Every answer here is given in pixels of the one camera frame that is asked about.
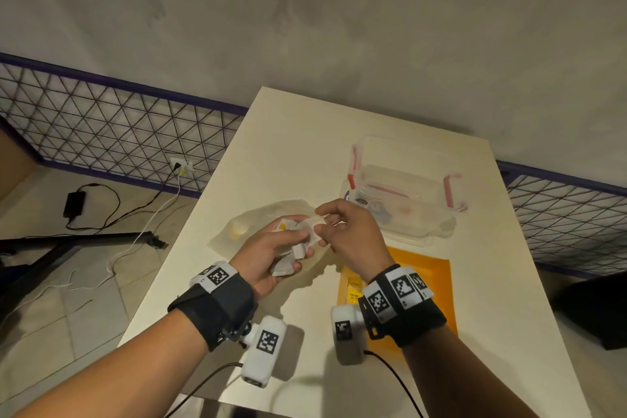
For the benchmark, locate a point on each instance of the person's right hand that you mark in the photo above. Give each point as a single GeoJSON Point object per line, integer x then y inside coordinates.
{"type": "Point", "coordinates": [357, 239]}

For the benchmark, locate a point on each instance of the person's left hand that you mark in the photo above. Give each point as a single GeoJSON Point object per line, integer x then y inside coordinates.
{"type": "Point", "coordinates": [254, 263]}

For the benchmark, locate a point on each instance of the person's left thumb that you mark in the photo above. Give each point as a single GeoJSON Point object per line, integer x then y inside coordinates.
{"type": "Point", "coordinates": [289, 237]}

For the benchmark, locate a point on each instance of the person's right thumb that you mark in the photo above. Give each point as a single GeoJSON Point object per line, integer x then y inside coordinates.
{"type": "Point", "coordinates": [327, 209]}

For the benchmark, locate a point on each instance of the white paper strip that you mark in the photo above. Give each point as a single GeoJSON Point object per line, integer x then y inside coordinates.
{"type": "Point", "coordinates": [312, 229]}

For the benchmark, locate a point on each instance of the white sachet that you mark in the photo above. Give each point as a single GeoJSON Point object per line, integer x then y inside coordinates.
{"type": "Point", "coordinates": [285, 266]}

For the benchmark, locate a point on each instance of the person's left forearm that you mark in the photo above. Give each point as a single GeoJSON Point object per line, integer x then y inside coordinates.
{"type": "Point", "coordinates": [122, 376]}

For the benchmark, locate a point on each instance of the person's right forearm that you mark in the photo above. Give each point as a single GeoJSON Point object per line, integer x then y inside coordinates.
{"type": "Point", "coordinates": [465, 381]}

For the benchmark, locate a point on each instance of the clear plastic bag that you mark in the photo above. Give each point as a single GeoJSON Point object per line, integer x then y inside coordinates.
{"type": "Point", "coordinates": [247, 226]}

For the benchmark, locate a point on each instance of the clear container with red latches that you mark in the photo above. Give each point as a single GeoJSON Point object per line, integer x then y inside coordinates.
{"type": "Point", "coordinates": [406, 197]}

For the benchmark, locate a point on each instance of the small yellow packet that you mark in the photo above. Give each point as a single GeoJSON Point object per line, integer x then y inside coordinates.
{"type": "Point", "coordinates": [353, 291]}

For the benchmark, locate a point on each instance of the orange padded envelope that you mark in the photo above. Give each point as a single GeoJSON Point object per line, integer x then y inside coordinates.
{"type": "Point", "coordinates": [431, 285]}

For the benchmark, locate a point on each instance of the black power adapter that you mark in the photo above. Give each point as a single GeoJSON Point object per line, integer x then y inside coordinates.
{"type": "Point", "coordinates": [74, 204]}

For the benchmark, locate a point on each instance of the black tripod stand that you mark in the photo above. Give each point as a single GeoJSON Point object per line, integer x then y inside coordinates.
{"type": "Point", "coordinates": [59, 248]}

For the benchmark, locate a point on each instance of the brown cardboard panel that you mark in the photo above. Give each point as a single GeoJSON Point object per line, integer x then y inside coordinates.
{"type": "Point", "coordinates": [13, 165]}

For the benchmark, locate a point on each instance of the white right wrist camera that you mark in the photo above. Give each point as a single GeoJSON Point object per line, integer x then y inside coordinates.
{"type": "Point", "coordinates": [347, 334]}

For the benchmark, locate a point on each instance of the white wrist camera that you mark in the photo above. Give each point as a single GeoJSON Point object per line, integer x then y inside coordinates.
{"type": "Point", "coordinates": [347, 334]}
{"type": "Point", "coordinates": [263, 351]}

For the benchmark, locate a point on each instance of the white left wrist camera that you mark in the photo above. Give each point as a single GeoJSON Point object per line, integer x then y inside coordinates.
{"type": "Point", "coordinates": [263, 351]}

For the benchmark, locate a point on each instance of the white wall outlet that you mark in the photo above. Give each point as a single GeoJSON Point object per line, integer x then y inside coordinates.
{"type": "Point", "coordinates": [181, 166]}

